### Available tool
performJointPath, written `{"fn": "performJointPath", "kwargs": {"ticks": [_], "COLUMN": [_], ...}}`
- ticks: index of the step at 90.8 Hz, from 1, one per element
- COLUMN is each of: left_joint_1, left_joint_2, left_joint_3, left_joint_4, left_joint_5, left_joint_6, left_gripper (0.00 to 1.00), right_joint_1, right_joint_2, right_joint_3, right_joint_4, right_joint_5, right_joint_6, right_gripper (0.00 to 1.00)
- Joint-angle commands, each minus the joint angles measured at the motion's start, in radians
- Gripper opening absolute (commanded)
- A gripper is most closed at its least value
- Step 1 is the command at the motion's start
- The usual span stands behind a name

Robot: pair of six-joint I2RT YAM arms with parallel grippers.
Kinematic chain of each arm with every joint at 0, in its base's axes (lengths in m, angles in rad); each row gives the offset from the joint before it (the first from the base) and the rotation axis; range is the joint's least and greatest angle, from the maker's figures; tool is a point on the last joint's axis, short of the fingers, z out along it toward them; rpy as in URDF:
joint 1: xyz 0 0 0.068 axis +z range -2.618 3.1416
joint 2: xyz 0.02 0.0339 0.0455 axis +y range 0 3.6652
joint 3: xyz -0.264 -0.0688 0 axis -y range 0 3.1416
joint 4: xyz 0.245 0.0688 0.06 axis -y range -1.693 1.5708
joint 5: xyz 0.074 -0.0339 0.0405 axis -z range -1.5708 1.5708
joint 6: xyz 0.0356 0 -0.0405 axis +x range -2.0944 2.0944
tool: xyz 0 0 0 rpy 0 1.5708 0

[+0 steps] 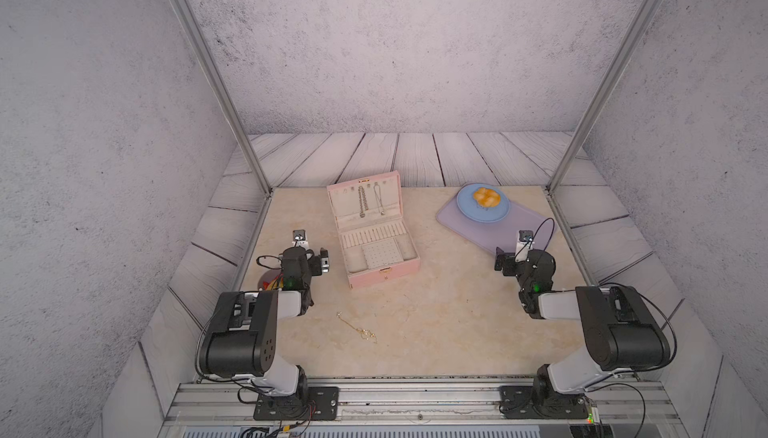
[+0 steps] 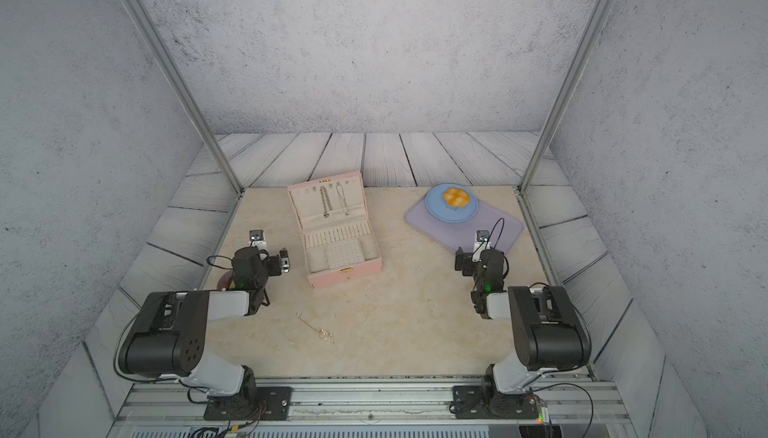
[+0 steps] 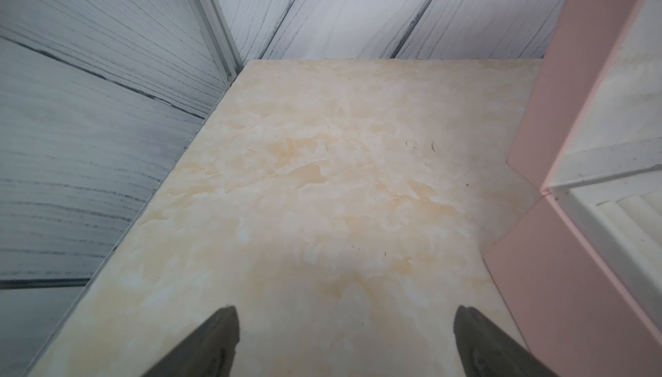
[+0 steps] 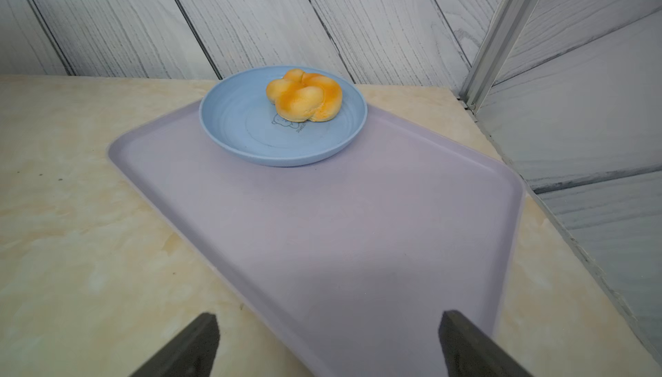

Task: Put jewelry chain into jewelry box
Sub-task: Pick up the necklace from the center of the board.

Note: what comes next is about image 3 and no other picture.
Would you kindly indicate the metal frame post left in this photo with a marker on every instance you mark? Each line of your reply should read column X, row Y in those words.
column 218, row 38

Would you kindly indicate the pink jewelry box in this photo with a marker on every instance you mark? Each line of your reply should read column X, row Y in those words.
column 581, row 271

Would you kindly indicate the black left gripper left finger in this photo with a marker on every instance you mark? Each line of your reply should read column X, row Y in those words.
column 207, row 351

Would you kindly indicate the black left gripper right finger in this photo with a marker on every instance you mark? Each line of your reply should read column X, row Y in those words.
column 486, row 350

